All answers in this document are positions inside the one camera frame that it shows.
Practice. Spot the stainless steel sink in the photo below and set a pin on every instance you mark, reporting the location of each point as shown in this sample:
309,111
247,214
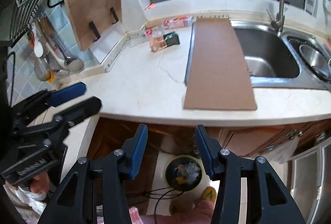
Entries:
274,60

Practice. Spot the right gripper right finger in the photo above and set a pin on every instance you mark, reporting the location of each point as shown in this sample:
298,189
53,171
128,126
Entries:
268,199

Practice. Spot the red juice carton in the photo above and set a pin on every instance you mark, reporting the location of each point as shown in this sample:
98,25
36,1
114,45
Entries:
177,22

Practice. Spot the black trash bin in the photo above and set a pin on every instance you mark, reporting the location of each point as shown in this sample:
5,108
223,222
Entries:
183,173

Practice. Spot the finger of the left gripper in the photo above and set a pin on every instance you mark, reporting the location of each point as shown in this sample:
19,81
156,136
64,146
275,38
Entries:
33,106
67,118

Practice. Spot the steel ladle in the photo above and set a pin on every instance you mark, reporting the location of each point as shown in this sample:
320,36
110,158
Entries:
72,63

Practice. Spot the wooden cutting board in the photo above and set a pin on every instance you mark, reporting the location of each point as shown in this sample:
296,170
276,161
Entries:
91,18

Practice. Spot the metal wall rack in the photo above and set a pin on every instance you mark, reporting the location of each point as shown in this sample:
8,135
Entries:
23,12

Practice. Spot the white spoon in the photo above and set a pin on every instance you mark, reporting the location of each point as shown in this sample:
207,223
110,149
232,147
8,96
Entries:
38,49

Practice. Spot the wooden cabinet doors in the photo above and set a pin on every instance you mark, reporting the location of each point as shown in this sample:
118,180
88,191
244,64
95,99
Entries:
165,141

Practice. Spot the yellow slipper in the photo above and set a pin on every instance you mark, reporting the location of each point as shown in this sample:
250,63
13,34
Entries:
209,194

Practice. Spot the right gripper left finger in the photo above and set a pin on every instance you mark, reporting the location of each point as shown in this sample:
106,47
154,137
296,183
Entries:
74,201

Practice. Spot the left hand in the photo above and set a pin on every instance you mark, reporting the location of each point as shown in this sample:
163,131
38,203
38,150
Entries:
40,183

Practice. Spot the brown paper snack box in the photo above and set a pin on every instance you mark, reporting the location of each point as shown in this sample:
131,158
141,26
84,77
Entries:
157,44

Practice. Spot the brown cardboard sheet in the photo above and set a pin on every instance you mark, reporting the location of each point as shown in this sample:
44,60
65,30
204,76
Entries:
219,77

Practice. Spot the clear plastic tray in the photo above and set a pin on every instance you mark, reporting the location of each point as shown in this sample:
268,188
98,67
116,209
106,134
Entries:
139,36

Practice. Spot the steel bowl in sink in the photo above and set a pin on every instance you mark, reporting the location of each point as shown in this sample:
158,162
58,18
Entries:
316,61

